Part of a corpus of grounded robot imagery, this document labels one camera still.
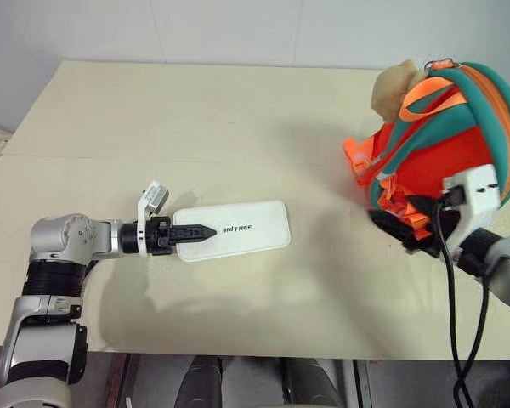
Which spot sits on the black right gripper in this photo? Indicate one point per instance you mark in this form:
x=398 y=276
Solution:
x=445 y=225

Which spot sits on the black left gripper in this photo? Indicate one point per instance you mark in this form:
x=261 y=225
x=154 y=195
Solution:
x=159 y=238

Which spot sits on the white box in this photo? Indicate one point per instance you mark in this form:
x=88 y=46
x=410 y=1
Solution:
x=242 y=229

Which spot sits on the orange and teal backpack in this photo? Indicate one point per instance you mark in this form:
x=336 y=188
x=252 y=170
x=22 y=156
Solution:
x=446 y=136

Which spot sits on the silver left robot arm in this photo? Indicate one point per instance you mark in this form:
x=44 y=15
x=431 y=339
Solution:
x=64 y=233

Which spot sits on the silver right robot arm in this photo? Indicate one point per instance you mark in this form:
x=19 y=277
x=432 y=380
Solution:
x=503 y=272

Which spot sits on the beige plush lump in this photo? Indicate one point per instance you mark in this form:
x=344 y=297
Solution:
x=392 y=91

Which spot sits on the dark rounded shape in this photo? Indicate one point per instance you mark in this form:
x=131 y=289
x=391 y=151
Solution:
x=204 y=382
x=312 y=382

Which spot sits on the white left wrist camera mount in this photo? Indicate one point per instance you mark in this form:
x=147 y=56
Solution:
x=152 y=196

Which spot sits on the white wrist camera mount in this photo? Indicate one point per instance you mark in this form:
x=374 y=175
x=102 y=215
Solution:
x=478 y=193
x=152 y=196

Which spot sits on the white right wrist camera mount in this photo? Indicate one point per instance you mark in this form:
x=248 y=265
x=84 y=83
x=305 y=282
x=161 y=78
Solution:
x=478 y=193

